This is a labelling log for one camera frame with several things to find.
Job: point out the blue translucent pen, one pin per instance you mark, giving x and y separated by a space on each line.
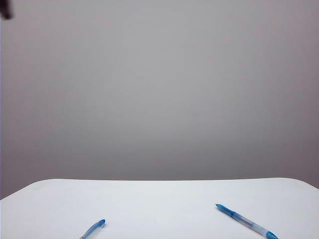
245 220

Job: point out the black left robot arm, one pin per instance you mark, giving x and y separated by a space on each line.
5 8

